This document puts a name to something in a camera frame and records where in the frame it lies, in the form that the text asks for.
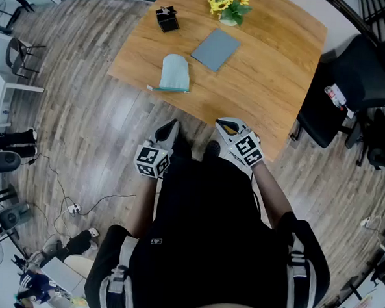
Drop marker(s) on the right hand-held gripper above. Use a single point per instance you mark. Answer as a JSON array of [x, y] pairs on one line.
[[248, 150]]

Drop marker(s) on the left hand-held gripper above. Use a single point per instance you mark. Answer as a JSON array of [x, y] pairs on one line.
[[151, 159]]

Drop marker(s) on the person's right forearm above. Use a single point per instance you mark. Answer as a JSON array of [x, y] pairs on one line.
[[268, 190]]

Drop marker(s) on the person's left forearm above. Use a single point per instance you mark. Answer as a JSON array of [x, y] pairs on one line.
[[143, 205]]

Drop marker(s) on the person's black shoe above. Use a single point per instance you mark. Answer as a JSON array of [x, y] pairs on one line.
[[213, 148]]

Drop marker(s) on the grey notebook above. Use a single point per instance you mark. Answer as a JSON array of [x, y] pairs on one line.
[[215, 50]]

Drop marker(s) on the person's black clothed body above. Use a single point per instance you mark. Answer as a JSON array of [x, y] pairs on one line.
[[207, 232]]

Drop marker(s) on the red white packet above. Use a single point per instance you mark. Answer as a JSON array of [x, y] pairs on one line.
[[336, 95]]

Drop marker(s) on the white power strip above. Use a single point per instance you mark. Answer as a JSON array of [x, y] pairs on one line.
[[365, 222], [73, 209]]

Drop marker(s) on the sunflower bouquet in vase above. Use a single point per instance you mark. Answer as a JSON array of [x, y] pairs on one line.
[[232, 9]]

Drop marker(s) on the silver black clip tool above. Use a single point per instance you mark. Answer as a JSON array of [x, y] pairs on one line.
[[165, 10]]

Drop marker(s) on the black office chair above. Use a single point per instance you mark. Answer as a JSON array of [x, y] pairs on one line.
[[379, 155], [363, 72]]

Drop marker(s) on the black round stool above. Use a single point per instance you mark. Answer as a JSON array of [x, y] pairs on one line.
[[6, 161]]

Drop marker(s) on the black metal railing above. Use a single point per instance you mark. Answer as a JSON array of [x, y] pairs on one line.
[[347, 12]]

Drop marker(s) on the dark metal chair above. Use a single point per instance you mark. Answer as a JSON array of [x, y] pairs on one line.
[[13, 54]]

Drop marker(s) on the white desk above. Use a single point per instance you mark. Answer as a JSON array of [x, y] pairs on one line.
[[61, 274]]

